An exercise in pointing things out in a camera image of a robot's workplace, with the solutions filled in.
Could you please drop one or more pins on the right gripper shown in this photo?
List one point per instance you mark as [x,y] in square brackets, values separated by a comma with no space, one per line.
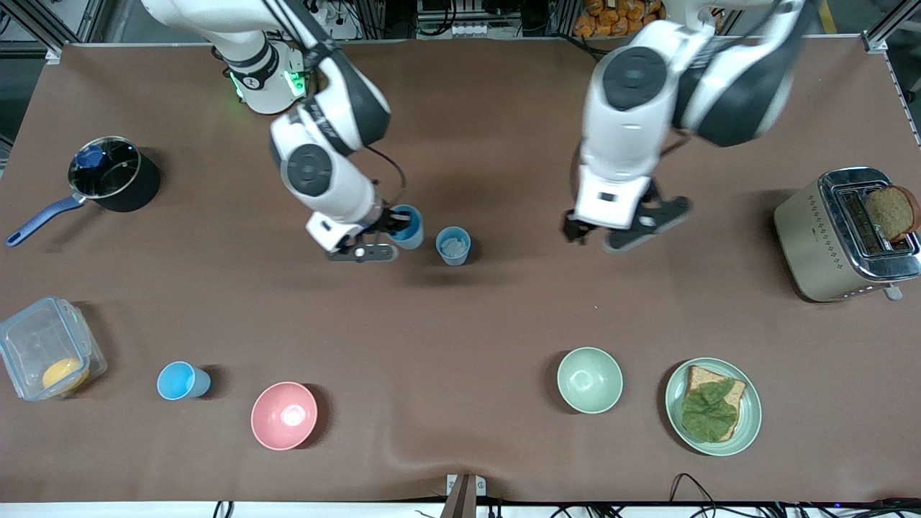
[387,219]

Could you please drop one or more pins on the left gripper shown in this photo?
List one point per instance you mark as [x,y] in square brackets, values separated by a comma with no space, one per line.
[573,229]

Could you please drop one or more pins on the blue plastic cup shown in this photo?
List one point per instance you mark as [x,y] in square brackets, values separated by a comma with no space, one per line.
[180,381]
[414,230]

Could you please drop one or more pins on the blue cup holding paper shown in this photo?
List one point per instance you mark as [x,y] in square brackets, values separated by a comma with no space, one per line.
[453,248]

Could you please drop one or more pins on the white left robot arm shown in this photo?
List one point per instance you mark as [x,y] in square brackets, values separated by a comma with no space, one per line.
[647,93]

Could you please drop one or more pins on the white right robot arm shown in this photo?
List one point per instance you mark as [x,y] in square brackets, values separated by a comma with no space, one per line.
[324,151]

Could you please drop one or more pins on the white crumpled paper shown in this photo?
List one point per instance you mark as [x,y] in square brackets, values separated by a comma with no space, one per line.
[453,247]

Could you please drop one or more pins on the brown table cover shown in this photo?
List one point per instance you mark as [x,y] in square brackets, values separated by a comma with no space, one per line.
[460,324]

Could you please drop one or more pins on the pale green bowl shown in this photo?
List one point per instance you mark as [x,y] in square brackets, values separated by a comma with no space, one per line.
[589,380]

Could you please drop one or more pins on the bag of orange buns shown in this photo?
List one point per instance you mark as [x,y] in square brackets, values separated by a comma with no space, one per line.
[611,18]

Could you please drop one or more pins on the pink bowl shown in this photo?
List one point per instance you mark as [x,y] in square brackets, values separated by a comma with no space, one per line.
[283,416]

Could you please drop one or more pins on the green lettuce leaf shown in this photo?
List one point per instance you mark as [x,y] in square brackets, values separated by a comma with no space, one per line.
[709,410]

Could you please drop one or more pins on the brown bread slice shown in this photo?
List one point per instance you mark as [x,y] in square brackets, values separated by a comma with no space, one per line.
[734,392]

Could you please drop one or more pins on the white power strip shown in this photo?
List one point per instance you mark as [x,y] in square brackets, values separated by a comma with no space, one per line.
[320,11]

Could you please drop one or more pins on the beige and chrome toaster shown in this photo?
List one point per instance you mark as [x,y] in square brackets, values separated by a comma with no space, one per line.
[813,244]

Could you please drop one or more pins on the pale green plate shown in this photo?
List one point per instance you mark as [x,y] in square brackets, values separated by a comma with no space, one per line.
[748,417]

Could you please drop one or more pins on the glass lid with blue knob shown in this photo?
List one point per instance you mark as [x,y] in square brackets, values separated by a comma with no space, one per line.
[108,169]

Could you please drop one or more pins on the dark toast slice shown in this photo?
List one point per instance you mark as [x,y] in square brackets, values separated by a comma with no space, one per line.
[892,212]

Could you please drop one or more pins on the orange round food piece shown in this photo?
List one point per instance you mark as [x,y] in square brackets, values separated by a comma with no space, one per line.
[61,373]

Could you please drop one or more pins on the clear plastic food container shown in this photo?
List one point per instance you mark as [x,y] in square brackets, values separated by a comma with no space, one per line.
[36,338]

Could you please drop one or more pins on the metal clamp bracket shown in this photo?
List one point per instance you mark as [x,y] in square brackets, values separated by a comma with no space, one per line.
[464,493]

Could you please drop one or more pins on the aluminium frame profile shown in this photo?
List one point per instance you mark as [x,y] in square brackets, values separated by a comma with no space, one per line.
[888,29]
[50,25]

